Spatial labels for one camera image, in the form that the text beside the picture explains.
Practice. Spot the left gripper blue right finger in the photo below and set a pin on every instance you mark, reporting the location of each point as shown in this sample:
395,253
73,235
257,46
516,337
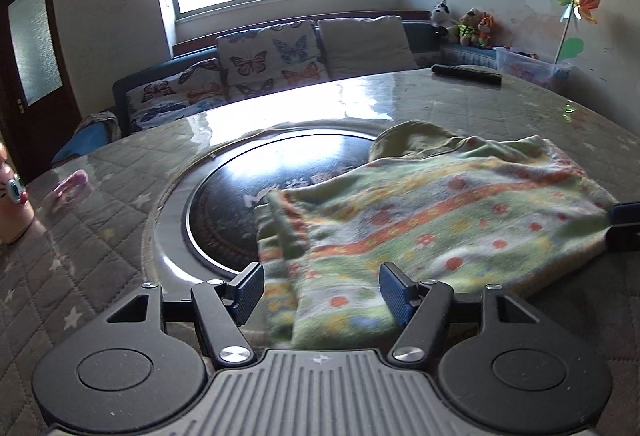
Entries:
421,309

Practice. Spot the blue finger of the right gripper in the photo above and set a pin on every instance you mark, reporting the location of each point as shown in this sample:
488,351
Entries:
625,213
623,238

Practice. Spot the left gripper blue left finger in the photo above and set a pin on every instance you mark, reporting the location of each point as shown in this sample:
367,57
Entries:
221,310

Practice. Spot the colourful patterned child's shirt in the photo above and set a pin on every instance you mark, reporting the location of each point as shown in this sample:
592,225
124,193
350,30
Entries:
467,211

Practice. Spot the black round induction cooktop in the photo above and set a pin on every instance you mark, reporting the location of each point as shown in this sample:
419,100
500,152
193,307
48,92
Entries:
218,219

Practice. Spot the clear plastic storage box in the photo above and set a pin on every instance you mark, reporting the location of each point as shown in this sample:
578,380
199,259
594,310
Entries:
533,70

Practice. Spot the black remote control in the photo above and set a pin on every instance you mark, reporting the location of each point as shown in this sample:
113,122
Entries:
466,74

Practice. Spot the flat butterfly print cushion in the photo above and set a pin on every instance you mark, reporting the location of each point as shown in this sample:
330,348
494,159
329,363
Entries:
196,89

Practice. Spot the colourful paper pinwheel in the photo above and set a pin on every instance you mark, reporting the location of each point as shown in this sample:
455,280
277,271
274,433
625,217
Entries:
574,12

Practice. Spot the blue grey cloth pile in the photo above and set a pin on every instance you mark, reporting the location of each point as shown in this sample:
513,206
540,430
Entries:
95,131

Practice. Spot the upright butterfly print cushion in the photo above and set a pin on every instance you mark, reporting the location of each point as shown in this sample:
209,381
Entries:
271,59

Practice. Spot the orange fox plush toy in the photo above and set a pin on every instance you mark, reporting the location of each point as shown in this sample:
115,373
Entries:
484,30

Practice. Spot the pink cartoon face bottle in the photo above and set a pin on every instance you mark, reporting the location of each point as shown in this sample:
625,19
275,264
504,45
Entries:
16,212

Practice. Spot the brown bear plush toy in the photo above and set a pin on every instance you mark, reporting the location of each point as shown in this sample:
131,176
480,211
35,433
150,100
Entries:
468,26

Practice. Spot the dark blue sofa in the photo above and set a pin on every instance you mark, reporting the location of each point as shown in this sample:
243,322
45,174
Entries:
176,65

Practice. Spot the plain beige cushion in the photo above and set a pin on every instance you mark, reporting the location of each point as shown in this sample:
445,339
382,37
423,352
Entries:
357,47

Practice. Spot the black white plush toy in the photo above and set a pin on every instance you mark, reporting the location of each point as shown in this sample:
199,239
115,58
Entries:
441,19

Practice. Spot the dark wooden glass door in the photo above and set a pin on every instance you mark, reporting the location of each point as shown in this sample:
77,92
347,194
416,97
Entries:
39,111

